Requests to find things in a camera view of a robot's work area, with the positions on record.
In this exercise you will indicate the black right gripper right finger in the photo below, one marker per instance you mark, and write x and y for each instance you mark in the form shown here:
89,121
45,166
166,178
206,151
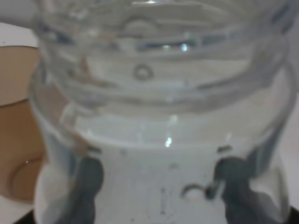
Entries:
242,204

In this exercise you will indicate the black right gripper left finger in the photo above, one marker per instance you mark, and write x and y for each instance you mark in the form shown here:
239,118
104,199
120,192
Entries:
80,208

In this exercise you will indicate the clear plastic water bottle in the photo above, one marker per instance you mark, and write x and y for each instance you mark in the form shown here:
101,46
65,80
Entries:
159,91

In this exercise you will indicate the translucent brown plastic cup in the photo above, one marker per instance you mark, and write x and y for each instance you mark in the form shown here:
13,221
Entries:
21,145

